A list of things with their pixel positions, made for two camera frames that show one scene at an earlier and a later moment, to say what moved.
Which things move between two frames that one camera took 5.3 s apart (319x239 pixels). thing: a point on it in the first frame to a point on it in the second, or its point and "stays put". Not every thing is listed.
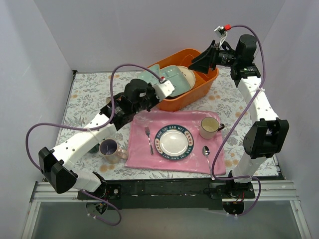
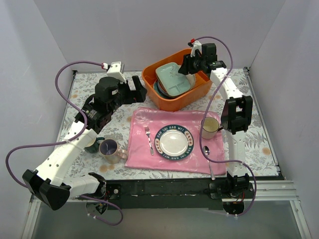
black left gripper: [154, 97] to [130, 92]
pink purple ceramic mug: [109, 148] stays put
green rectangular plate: [147, 75] to [173, 82]
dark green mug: [94, 149] stays put
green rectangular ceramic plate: [174, 74] stays put
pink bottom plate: [189, 74] stays put
